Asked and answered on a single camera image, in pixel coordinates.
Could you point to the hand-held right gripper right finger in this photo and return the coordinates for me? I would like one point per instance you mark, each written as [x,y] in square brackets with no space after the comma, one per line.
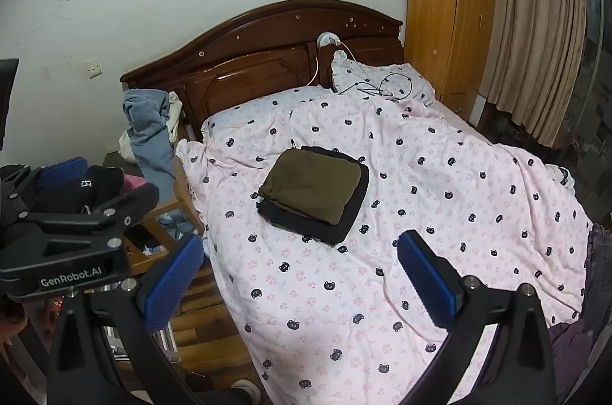
[425,276]

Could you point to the black folded garment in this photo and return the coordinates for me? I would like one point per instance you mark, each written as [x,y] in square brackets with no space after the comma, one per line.
[354,214]

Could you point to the cat print pillow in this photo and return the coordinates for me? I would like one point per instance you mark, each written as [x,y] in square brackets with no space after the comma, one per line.
[354,70]

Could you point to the white grey sneaker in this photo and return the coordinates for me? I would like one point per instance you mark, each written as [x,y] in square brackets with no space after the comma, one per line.
[564,178]
[246,390]

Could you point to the chrome metal rack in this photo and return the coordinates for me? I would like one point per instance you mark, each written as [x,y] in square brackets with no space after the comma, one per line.
[167,340]

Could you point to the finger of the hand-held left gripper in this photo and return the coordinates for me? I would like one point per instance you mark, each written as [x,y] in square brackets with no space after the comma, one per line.
[129,202]
[62,170]

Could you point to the white wall socket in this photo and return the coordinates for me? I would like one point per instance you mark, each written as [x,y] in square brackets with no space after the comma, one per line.
[94,68]

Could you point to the purple garment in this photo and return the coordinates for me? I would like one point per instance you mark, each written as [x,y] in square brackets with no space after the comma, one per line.
[569,338]

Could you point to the olive green sweatshirt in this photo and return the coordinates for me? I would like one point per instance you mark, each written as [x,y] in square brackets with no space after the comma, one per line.
[311,185]

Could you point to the beige curtain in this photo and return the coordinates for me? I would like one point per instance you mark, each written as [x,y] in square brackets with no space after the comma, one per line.
[535,27]

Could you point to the pink item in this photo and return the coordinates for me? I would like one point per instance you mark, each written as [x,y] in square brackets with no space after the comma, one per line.
[134,183]

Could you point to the black cap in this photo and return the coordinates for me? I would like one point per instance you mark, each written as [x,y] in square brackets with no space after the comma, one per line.
[91,185]

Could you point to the orange wooden wardrobe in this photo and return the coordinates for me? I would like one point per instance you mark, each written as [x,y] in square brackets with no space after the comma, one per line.
[444,27]

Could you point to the wooden stool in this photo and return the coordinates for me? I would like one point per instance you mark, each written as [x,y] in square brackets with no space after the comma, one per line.
[167,206]

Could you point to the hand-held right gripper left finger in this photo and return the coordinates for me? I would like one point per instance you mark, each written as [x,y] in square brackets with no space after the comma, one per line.
[174,285]

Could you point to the person's leg in black pants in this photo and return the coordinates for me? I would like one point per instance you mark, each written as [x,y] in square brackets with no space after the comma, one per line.
[215,398]

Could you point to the pink cat print bedsheet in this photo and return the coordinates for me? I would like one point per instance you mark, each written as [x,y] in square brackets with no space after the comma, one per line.
[382,290]

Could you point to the light blue garment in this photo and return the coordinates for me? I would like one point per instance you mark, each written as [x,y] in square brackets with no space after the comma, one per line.
[148,132]

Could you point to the dark blue jeans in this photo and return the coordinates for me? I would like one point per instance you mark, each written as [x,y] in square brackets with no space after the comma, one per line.
[597,261]

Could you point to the white charger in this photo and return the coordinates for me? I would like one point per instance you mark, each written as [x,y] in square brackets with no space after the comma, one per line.
[327,39]

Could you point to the brown wooden headboard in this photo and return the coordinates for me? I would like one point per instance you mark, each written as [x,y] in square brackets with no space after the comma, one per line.
[248,65]

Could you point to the black flat screen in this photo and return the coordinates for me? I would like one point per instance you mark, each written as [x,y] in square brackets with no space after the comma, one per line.
[7,99]

